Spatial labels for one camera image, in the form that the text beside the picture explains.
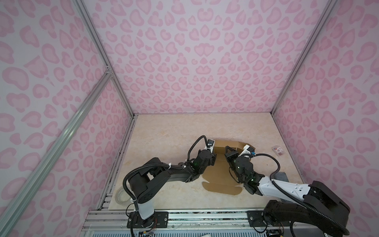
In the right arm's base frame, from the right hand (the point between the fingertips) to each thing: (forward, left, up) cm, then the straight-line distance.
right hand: (223, 145), depth 81 cm
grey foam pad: (-10, -34, -15) cm, 38 cm away
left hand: (+2, +4, -6) cm, 8 cm away
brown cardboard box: (-11, +1, -18) cm, 21 cm away
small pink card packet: (+7, -38, -15) cm, 41 cm away
